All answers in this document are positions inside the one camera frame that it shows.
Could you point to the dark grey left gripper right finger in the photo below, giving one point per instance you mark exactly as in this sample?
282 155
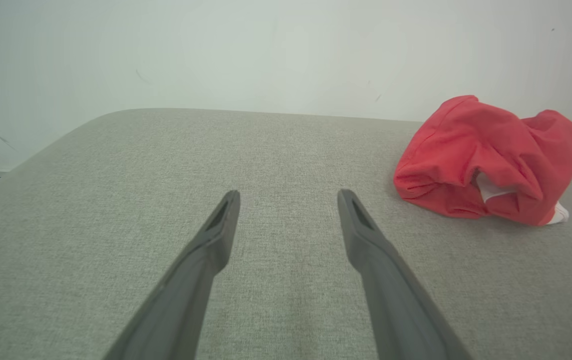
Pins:
396 310

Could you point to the red garment with white band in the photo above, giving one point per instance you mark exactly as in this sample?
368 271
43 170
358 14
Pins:
466 145

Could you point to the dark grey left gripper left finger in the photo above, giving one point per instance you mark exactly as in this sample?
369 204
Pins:
180 300

